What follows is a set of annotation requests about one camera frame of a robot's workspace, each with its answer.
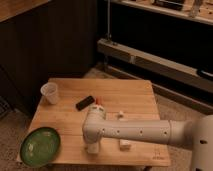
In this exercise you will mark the white sponge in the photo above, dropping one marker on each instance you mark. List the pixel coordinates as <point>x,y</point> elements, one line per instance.
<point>93,148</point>

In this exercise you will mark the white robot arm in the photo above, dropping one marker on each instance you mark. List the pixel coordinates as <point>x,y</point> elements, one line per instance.
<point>196,136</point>

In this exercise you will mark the green ceramic bowl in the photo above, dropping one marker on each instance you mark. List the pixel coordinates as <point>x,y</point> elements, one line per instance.
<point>40,147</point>

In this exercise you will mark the orange carrot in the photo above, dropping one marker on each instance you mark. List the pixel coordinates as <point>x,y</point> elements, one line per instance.
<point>98,101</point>

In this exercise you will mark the wooden table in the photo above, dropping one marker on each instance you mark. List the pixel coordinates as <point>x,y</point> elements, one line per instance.
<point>135,98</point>

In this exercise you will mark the black rectangular block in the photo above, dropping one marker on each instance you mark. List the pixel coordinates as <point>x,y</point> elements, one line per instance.
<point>84,103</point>

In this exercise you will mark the clear plastic cup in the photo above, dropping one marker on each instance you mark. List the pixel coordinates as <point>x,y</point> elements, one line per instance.
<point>50,92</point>

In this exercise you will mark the white plastic bottle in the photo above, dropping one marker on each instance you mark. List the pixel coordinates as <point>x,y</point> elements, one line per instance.
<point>123,144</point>

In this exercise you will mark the metal shelf rack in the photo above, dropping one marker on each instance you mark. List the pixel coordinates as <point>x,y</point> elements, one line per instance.
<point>172,80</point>

